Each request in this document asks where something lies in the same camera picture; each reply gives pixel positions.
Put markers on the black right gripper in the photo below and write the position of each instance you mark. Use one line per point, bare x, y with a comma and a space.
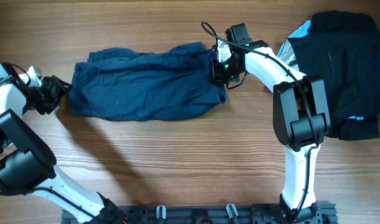
215, 75

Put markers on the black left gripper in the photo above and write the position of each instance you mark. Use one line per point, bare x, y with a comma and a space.
56, 86

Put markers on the navy blue denim shorts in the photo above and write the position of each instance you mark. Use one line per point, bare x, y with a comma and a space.
121, 84

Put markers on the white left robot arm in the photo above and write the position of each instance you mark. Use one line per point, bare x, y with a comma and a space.
27, 165

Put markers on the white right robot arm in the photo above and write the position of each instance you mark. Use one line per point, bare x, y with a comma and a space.
300, 111

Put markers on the black shorts with blue lining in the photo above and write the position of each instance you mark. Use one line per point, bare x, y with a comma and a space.
344, 49

